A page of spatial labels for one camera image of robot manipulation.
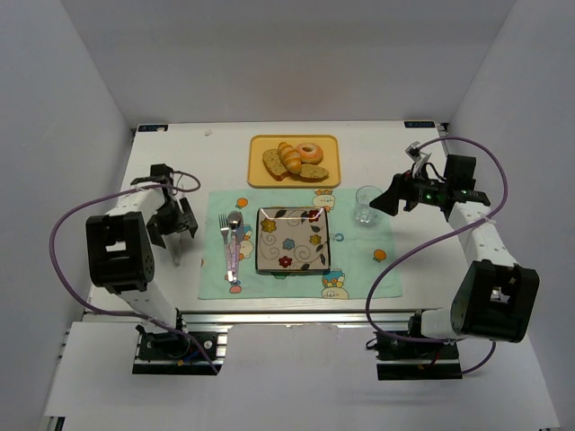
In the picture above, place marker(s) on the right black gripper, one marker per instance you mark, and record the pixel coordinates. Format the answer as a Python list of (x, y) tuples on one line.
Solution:
[(398, 193)]

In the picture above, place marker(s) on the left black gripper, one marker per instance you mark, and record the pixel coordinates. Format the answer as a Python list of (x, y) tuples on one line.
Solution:
[(172, 225)]

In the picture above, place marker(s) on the metal tongs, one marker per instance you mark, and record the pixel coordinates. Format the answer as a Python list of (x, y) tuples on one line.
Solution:
[(177, 228)]

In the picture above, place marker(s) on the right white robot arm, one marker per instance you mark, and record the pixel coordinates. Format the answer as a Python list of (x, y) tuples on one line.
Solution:
[(497, 295)]

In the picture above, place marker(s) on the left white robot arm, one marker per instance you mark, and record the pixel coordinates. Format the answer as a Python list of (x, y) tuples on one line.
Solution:
[(120, 245)]

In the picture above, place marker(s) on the right bread slice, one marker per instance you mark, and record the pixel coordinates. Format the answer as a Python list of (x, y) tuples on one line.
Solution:
[(312, 172)]

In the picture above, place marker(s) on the bread slice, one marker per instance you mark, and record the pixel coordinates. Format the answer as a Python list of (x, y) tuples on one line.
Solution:
[(312, 172), (274, 165)]

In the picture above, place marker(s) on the croissant bread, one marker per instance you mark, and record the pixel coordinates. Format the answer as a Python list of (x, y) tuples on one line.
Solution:
[(290, 157)]

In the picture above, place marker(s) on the left bread slice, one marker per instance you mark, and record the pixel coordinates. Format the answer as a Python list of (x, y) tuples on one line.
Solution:
[(274, 165)]

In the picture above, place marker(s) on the clear drinking glass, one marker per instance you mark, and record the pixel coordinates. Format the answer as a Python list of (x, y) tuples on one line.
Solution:
[(363, 212)]

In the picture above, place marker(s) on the green cartoon placemat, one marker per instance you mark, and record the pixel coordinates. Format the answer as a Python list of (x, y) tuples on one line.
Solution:
[(358, 252)]

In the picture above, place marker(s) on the orange glazed donut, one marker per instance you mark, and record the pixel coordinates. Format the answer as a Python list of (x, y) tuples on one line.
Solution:
[(310, 153)]

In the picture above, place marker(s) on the yellow tray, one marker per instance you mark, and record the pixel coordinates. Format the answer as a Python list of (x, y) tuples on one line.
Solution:
[(258, 176)]

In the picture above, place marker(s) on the square floral plate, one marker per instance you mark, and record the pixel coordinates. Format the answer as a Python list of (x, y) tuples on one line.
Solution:
[(292, 240)]

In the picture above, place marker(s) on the fork with pink handle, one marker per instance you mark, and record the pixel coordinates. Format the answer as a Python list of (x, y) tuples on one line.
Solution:
[(224, 230)]

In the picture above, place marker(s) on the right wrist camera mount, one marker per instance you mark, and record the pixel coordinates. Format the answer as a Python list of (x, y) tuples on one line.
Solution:
[(418, 157)]

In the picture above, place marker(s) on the spoon with pink handle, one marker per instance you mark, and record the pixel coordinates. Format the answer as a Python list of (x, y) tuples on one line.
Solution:
[(231, 243)]

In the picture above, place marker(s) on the aluminium table rail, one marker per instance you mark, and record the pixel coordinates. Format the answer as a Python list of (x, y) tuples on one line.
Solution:
[(231, 318)]

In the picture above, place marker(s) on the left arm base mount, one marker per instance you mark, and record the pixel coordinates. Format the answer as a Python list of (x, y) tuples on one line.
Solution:
[(160, 352)]

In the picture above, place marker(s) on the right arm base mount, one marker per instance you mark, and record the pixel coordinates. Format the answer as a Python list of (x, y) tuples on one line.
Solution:
[(398, 360)]

